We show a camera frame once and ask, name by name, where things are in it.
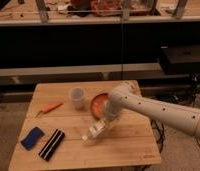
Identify blue sponge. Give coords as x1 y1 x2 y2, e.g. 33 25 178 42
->
21 127 44 150

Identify small clear labelled bottle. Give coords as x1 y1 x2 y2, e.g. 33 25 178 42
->
82 121 106 141

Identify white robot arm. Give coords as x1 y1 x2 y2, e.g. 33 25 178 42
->
104 82 200 140

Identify long metal shelf rack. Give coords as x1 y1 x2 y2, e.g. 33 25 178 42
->
0 0 200 86

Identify clear plastic cup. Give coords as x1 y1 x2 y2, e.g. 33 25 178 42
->
69 87 85 109

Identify black white striped block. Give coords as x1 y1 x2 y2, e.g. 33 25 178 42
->
39 129 65 161

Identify wooden table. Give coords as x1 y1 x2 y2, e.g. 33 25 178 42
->
9 81 161 171

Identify orange ceramic bowl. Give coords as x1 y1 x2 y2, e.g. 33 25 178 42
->
90 93 108 120

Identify orange handled tool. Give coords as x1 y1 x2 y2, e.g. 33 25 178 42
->
38 101 62 115

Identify black box on shelf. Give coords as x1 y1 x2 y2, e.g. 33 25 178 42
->
158 45 200 75

